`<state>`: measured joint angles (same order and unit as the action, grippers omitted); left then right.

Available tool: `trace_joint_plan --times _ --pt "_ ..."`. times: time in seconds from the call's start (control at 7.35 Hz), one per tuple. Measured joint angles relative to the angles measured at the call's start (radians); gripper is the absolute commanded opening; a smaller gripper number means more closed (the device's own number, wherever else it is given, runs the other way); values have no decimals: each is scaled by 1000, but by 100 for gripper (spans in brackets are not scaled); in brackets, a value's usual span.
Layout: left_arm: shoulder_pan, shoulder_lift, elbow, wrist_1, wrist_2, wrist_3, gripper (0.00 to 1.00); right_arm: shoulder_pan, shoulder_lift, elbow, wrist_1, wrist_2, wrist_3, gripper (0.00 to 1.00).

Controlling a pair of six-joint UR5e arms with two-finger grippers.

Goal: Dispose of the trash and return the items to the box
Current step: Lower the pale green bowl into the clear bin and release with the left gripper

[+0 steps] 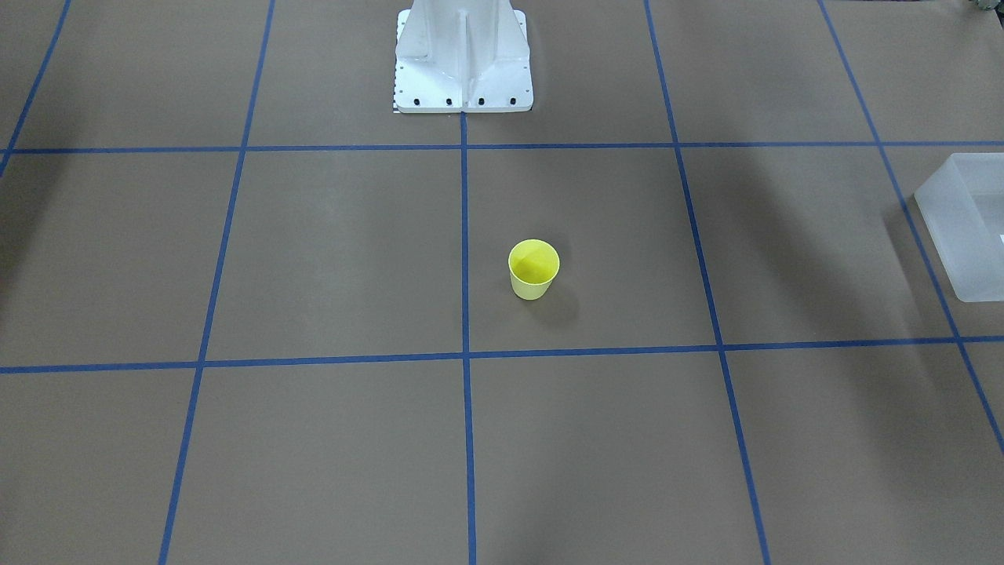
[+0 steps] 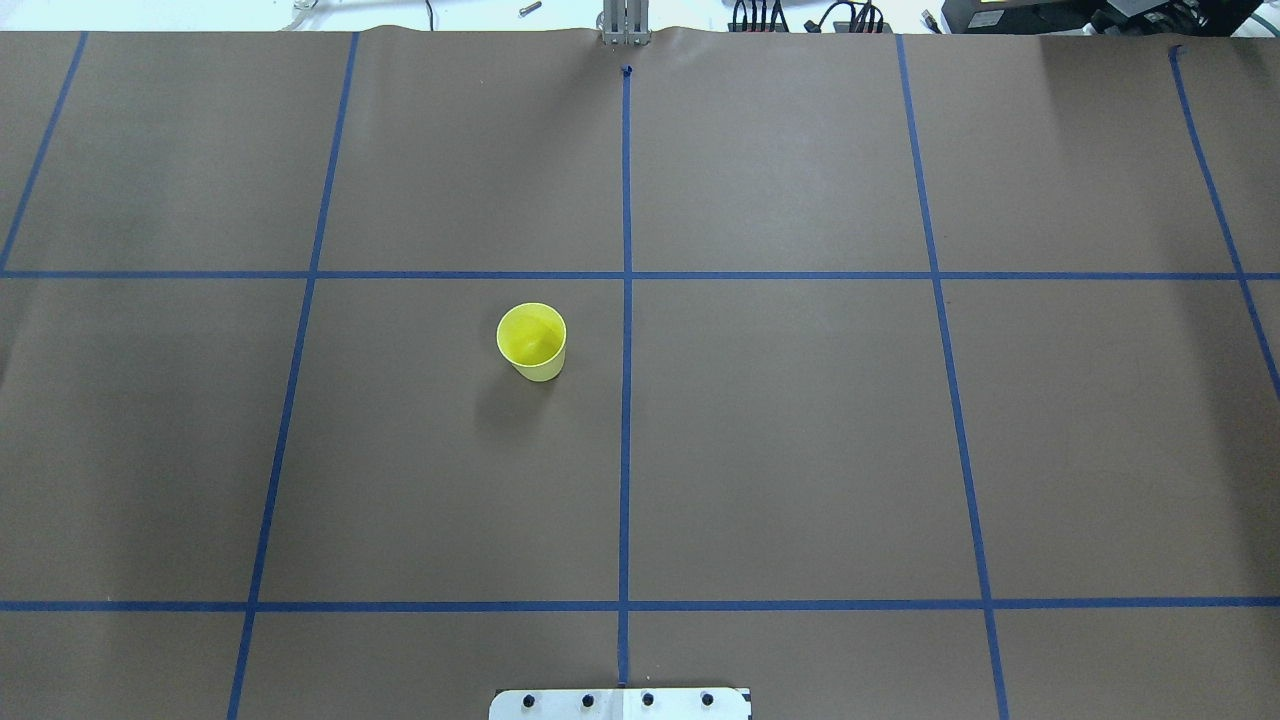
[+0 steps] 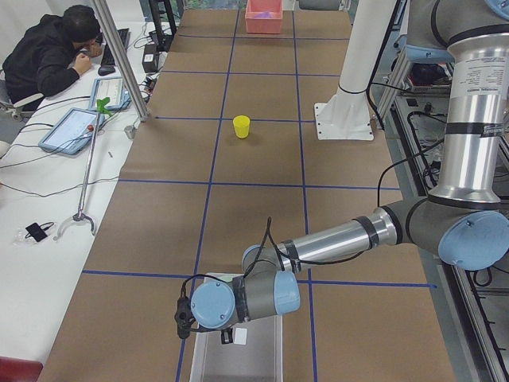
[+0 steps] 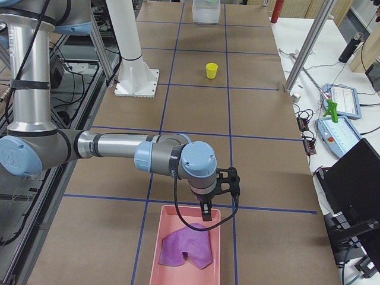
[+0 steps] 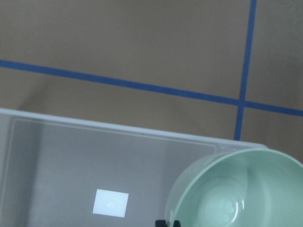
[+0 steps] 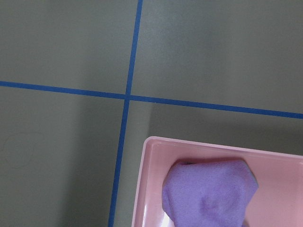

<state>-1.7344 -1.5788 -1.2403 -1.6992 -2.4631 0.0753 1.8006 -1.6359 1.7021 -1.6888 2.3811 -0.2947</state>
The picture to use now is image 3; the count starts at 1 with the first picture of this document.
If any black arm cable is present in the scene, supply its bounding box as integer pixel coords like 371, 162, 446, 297
181, 216, 383, 295

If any black power adapter box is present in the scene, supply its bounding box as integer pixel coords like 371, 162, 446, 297
142, 43, 160, 73

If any clear plastic storage box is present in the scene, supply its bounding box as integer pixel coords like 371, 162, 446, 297
189, 277, 283, 381

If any aluminium frame post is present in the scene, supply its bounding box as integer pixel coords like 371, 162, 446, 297
92, 0, 149, 122

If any black keyboard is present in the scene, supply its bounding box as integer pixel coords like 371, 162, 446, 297
99, 28, 131, 67

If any blue tablet near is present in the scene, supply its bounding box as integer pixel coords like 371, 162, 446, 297
38, 107, 105, 155

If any person in black hoodie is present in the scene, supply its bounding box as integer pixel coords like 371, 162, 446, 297
2, 5, 103, 103

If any white camera stand column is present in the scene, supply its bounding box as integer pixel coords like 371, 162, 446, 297
314, 0, 397, 141

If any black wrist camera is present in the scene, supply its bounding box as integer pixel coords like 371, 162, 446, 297
174, 296, 198, 340

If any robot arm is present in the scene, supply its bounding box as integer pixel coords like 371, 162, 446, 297
175, 1, 508, 344

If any black computer mouse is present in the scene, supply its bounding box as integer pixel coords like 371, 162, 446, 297
98, 65, 115, 76

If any yellow plastic cup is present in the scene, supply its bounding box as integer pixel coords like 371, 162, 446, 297
232, 115, 251, 139

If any small metal cylinder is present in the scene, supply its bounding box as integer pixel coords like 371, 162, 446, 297
124, 126, 136, 139

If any small black device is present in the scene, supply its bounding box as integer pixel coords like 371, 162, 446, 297
25, 222, 55, 243

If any metal reacher grabber tool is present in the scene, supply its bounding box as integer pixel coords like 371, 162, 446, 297
52, 97, 111, 241

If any blue tablet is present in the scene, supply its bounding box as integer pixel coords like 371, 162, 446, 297
38, 107, 105, 155
87, 76, 130, 111

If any pink plastic bin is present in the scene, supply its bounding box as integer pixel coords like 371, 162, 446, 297
244, 0, 283, 34

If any blue tablet far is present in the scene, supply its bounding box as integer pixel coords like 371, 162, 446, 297
87, 76, 130, 111

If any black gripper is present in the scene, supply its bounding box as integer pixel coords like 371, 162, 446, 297
220, 327, 234, 345

